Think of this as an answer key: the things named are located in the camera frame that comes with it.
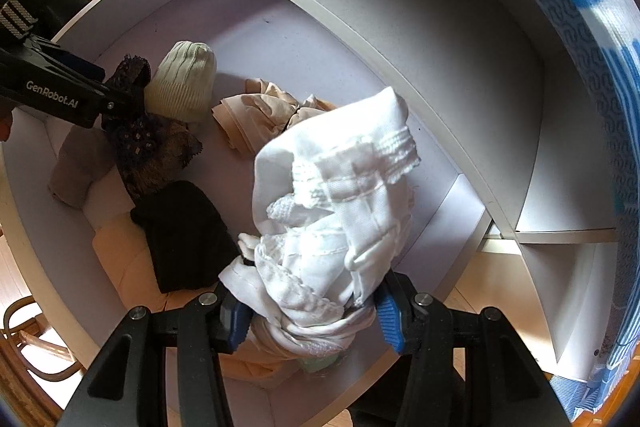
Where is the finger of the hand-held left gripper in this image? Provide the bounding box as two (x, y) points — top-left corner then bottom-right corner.
(50, 49), (107, 82)
(97, 77), (148, 128)

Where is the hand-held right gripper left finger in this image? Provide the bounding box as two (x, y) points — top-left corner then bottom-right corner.
(65, 284), (256, 427)

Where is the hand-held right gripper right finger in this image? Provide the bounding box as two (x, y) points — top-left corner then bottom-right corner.
(376, 274), (571, 427)

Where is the cream knitted hat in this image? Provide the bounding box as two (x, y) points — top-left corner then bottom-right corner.
(144, 40), (217, 122)

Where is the brown lace garment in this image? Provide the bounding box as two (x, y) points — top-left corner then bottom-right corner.
(102, 54), (203, 208)

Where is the green packet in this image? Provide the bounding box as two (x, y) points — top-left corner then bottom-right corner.
(297, 349), (348, 374)

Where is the grey garment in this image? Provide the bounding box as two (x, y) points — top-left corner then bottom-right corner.
(48, 124), (123, 210)

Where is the black garment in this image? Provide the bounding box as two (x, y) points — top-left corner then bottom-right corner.
(131, 181), (241, 294)

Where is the white lace-trimmed garment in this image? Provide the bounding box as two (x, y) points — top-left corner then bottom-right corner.
(218, 87), (422, 355)

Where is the peach garment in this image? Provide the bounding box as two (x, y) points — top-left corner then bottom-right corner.
(92, 207), (301, 378)

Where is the beige garment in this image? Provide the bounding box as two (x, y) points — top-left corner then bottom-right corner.
(211, 78), (341, 158)

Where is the white cabinet drawer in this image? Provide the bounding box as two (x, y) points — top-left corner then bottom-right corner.
(0, 0), (546, 427)

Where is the rattan chair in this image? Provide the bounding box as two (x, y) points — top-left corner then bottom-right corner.
(0, 297), (101, 427)

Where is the blue plaid cloth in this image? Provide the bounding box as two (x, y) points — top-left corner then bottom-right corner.
(430, 0), (640, 427)

